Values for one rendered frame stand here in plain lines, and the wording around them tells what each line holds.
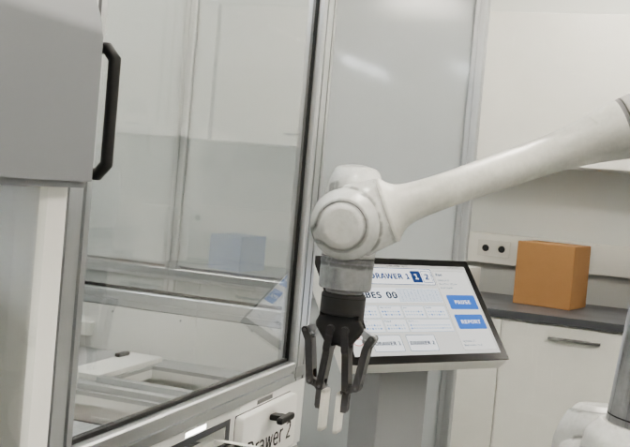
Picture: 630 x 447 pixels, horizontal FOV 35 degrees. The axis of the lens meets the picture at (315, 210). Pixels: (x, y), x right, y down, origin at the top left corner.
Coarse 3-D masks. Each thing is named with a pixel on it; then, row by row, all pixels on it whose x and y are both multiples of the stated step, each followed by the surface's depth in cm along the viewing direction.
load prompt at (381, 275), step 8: (376, 272) 261; (384, 272) 263; (392, 272) 264; (400, 272) 266; (408, 272) 267; (416, 272) 269; (424, 272) 270; (376, 280) 259; (384, 280) 261; (392, 280) 262; (400, 280) 264; (408, 280) 265; (416, 280) 267; (424, 280) 268; (432, 280) 270
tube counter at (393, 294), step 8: (384, 288) 259; (392, 288) 260; (400, 288) 262; (408, 288) 263; (392, 296) 259; (400, 296) 260; (408, 296) 262; (416, 296) 263; (424, 296) 265; (432, 296) 266; (440, 296) 268
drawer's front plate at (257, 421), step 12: (288, 396) 212; (264, 408) 200; (276, 408) 206; (288, 408) 213; (240, 420) 191; (252, 420) 194; (264, 420) 200; (240, 432) 190; (252, 432) 195; (264, 432) 201; (264, 444) 202; (288, 444) 215
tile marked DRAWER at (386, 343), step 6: (378, 336) 247; (384, 336) 249; (390, 336) 249; (396, 336) 250; (378, 342) 246; (384, 342) 247; (390, 342) 248; (396, 342) 249; (402, 342) 250; (378, 348) 245; (384, 348) 246; (390, 348) 247; (396, 348) 248; (402, 348) 249
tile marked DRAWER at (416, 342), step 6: (408, 336) 253; (414, 336) 254; (420, 336) 255; (426, 336) 256; (432, 336) 257; (408, 342) 251; (414, 342) 253; (420, 342) 254; (426, 342) 255; (432, 342) 256; (414, 348) 251; (420, 348) 252; (426, 348) 253; (432, 348) 254; (438, 348) 256
